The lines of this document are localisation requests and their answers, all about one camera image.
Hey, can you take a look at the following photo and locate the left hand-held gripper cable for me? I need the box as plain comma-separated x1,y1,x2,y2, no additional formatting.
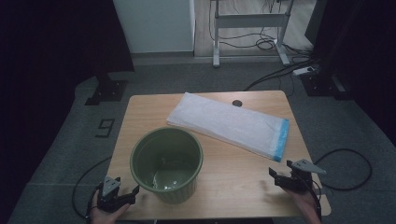
72,156,112,222

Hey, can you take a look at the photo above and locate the person's left hand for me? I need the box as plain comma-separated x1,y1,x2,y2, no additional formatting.
90,194,130,224

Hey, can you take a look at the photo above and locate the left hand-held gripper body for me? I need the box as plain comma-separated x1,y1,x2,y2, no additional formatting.
96,175,125,215

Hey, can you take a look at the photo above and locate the white cabinet panel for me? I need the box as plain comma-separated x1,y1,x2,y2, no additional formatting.
112,0,196,54

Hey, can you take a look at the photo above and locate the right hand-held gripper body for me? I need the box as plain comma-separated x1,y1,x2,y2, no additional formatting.
276,159,326,192

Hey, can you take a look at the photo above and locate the white metal desk frame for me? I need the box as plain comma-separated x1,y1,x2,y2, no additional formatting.
210,0,295,68

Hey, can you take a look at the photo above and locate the hand-held gripper cable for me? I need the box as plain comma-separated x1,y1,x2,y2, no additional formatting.
298,148,374,220
72,156,112,222

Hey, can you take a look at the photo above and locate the green plastic bin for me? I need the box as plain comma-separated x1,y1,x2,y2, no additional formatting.
129,125,205,205

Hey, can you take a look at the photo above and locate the white blue-edged plastic bag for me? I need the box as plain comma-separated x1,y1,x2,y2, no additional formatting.
165,91,290,163

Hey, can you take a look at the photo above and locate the white power strip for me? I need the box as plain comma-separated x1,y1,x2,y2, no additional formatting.
292,65,320,77

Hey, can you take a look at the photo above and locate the black curtain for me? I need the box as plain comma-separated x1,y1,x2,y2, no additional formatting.
304,0,396,147
0,0,135,216

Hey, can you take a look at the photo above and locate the black stand base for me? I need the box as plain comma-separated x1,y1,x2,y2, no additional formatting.
300,73,353,101
84,73,129,106

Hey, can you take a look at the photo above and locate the right hand-held gripper cable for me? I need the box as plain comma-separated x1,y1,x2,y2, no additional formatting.
298,148,374,220

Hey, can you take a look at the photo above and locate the thick black floor cable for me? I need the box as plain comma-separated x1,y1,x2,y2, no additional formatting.
243,57,318,91

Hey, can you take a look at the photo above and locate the tangle of black cables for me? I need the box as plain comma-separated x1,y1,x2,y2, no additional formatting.
208,0,312,57

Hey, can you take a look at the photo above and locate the person's right hand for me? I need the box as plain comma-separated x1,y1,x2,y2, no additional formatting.
288,189,321,224

